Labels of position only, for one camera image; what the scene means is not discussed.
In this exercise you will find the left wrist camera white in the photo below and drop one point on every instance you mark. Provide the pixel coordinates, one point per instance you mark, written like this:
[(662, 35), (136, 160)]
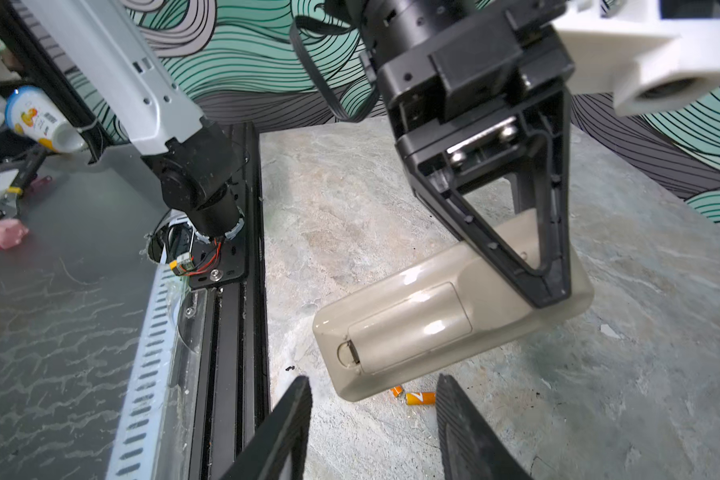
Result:
[(647, 59)]

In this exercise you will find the white slotted cable duct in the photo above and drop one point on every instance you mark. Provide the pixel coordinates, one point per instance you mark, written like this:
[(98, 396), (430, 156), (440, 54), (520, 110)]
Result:
[(136, 444)]

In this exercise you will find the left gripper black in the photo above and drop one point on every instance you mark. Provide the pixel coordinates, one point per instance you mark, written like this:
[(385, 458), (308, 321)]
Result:
[(474, 94)]

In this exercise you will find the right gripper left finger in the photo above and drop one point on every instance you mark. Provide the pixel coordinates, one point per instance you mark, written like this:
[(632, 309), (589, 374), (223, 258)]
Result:
[(279, 447)]

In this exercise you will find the pink cloth object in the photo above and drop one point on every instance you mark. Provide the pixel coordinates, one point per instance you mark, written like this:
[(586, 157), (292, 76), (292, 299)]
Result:
[(3, 233)]

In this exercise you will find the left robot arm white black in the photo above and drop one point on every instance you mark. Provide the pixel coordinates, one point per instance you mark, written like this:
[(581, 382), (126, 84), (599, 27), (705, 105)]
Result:
[(188, 153)]

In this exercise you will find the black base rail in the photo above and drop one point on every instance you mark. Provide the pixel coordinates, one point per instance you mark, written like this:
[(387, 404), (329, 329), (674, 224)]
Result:
[(233, 396)]

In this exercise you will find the white bottle with label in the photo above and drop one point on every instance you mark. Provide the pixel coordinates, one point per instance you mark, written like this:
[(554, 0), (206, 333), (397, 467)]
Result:
[(30, 113)]

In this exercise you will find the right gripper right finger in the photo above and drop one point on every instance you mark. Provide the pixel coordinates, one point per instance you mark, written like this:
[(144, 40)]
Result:
[(469, 447)]

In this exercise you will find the white remote control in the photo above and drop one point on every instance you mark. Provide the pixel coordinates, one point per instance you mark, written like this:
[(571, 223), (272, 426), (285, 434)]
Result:
[(440, 311)]

